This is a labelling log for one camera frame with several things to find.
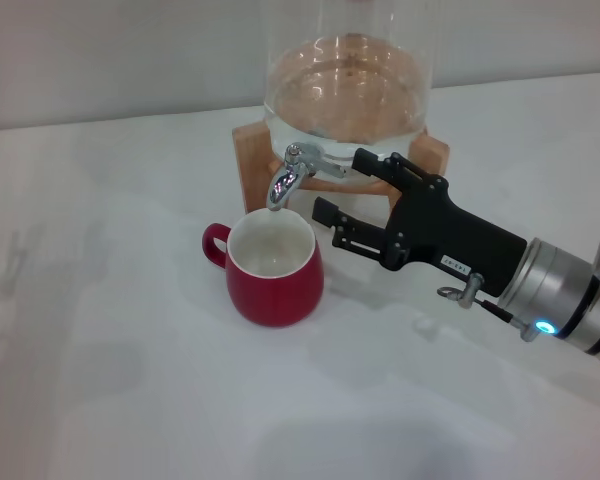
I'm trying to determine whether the red ceramic cup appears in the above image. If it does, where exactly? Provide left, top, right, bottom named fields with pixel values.
left=201, top=208, right=325, bottom=329

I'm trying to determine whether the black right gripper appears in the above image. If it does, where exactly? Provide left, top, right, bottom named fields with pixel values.
left=312, top=147, right=529, bottom=301

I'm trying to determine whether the metal cable connector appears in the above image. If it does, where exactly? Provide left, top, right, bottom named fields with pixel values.
left=437, top=272, right=539, bottom=344

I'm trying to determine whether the glass water dispenser jar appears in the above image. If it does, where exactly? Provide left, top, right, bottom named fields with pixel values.
left=259, top=0, right=439, bottom=182

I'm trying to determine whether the wooden dispenser stand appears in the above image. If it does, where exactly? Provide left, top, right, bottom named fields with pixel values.
left=231, top=122, right=450, bottom=214

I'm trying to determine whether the chrome faucet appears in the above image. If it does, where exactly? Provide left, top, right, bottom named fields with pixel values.
left=266, top=142, right=346, bottom=214

